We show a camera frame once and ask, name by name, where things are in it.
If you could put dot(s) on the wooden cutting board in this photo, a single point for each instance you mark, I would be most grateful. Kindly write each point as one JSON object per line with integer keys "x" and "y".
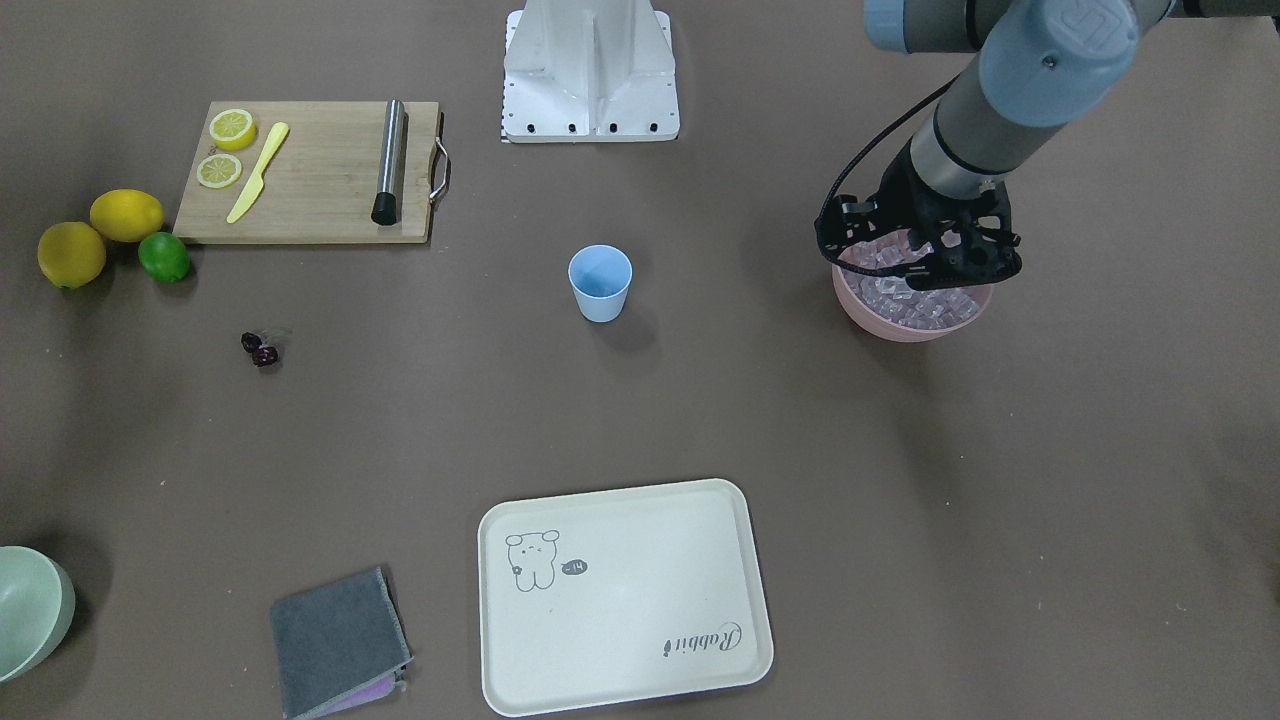
{"x": 322, "y": 182}

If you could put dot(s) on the grey folded cloth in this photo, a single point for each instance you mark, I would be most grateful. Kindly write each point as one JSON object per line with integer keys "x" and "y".
{"x": 338, "y": 646}

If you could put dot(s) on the dark red cherries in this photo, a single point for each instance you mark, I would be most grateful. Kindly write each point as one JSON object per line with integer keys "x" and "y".
{"x": 263, "y": 347}

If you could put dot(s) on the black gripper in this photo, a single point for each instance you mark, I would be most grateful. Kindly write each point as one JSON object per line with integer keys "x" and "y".
{"x": 903, "y": 193}

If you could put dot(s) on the yellow lemon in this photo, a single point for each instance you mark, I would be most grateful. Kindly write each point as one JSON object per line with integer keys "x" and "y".
{"x": 127, "y": 216}
{"x": 71, "y": 254}

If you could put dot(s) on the cream rabbit serving tray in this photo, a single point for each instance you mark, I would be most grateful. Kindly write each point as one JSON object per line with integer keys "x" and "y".
{"x": 618, "y": 596}

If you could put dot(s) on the steel black-tipped muddler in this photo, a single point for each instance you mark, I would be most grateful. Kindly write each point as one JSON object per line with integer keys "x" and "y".
{"x": 387, "y": 204}

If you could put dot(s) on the green lime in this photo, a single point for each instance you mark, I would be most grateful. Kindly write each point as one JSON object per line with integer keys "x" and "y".
{"x": 164, "y": 257}

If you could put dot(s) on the light blue plastic cup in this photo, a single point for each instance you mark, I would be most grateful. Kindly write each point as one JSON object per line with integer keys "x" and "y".
{"x": 600, "y": 276}

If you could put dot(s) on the mint green bowl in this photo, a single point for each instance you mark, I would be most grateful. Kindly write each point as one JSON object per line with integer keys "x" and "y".
{"x": 38, "y": 603}

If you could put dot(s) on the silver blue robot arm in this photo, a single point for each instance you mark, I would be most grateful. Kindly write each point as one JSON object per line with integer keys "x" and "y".
{"x": 1036, "y": 66}

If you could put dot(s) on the lemon half slice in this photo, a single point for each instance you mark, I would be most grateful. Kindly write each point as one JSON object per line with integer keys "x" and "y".
{"x": 233, "y": 129}

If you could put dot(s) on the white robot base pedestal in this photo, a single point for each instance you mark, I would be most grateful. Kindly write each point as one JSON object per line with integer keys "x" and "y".
{"x": 589, "y": 72}

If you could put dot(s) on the yellow plastic knife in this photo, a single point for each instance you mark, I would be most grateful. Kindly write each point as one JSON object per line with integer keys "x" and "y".
{"x": 255, "y": 183}

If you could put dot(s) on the pink bowl of ice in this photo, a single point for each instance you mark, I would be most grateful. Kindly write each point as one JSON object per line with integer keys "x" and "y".
{"x": 888, "y": 308}

